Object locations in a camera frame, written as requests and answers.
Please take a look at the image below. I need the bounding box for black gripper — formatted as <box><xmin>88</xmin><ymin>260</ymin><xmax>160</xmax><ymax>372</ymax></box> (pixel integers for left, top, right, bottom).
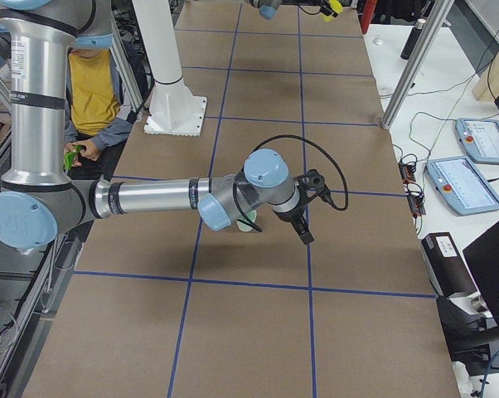
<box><xmin>274</xmin><ymin>182</ymin><xmax>314</xmax><ymax>245</ymax></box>

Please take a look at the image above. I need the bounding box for yellow plastic cup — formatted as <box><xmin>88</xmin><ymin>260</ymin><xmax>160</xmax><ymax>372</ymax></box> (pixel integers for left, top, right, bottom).
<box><xmin>320</xmin><ymin>0</ymin><xmax>343</xmax><ymax>22</ymax></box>

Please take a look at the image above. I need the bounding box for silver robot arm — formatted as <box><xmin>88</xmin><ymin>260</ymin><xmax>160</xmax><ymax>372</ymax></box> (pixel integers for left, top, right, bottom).
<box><xmin>245</xmin><ymin>0</ymin><xmax>282</xmax><ymax>20</ymax></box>
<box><xmin>0</xmin><ymin>1</ymin><xmax>313</xmax><ymax>250</ymax></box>

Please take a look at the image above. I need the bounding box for green plastic cup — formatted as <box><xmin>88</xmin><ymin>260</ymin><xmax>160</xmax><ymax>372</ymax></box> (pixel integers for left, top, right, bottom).
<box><xmin>236</xmin><ymin>210</ymin><xmax>257</xmax><ymax>232</ymax></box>

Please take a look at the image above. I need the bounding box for small electronics board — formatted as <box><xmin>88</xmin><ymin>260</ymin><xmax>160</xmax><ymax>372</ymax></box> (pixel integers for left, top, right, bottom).
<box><xmin>398</xmin><ymin>153</ymin><xmax>426</xmax><ymax>218</ymax></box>

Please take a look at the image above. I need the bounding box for black box with label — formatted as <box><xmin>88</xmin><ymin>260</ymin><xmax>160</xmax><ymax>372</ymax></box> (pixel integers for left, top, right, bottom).
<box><xmin>421</xmin><ymin>232</ymin><xmax>477</xmax><ymax>298</ymax></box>

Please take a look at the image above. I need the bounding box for near blue teach pendant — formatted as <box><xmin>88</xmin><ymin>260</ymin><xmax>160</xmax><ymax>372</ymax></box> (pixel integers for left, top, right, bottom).
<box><xmin>426</xmin><ymin>156</ymin><xmax>499</xmax><ymax>216</ymax></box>

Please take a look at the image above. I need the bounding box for blue teach pendant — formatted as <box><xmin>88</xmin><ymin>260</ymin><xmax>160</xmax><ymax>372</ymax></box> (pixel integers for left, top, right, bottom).
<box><xmin>426</xmin><ymin>156</ymin><xmax>499</xmax><ymax>216</ymax></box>
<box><xmin>455</xmin><ymin>119</ymin><xmax>499</xmax><ymax>165</ymax></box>

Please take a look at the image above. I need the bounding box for black computer monitor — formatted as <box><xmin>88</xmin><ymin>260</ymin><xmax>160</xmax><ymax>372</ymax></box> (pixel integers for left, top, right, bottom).
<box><xmin>463</xmin><ymin>221</ymin><xmax>499</xmax><ymax>323</ymax></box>

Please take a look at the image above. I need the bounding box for far blue teach pendant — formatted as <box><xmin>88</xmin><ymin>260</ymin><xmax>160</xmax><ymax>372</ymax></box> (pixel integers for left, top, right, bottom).
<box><xmin>455</xmin><ymin>119</ymin><xmax>499</xmax><ymax>165</ymax></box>

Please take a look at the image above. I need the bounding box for black bottle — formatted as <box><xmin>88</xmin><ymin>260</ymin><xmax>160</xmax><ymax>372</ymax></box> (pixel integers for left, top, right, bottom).
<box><xmin>400</xmin><ymin>17</ymin><xmax>426</xmax><ymax>60</ymax></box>

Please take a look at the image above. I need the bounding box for seated person in yellow shirt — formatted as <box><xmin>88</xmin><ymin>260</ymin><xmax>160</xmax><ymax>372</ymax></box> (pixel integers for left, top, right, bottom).
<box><xmin>64</xmin><ymin>48</ymin><xmax>137</xmax><ymax>179</ymax></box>

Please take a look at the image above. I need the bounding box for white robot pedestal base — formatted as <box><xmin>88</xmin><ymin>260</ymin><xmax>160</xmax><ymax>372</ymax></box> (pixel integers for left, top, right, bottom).
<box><xmin>133</xmin><ymin>0</ymin><xmax>207</xmax><ymax>137</ymax></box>

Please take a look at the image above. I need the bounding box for aluminium frame post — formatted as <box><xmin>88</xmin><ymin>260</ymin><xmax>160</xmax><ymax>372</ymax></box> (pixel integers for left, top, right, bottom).
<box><xmin>380</xmin><ymin>0</ymin><xmax>454</xmax><ymax>130</ymax></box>

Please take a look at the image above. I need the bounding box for green handled grabber tool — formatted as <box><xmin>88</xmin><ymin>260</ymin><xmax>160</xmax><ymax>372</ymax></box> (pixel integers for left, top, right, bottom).
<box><xmin>64</xmin><ymin>143</ymin><xmax>85</xmax><ymax>171</ymax></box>

